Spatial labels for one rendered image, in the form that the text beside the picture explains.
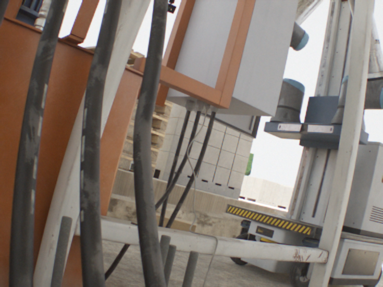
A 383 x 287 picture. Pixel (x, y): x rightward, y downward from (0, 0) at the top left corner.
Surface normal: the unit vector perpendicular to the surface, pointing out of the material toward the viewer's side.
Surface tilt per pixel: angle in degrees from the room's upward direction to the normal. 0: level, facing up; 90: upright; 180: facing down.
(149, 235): 59
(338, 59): 90
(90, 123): 65
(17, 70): 90
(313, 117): 90
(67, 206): 93
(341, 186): 100
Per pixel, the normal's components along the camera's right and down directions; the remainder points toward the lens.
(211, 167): 0.47, 0.04
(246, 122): 0.71, 0.12
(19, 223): 0.14, -0.54
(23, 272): 0.50, -0.54
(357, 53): -0.77, -0.09
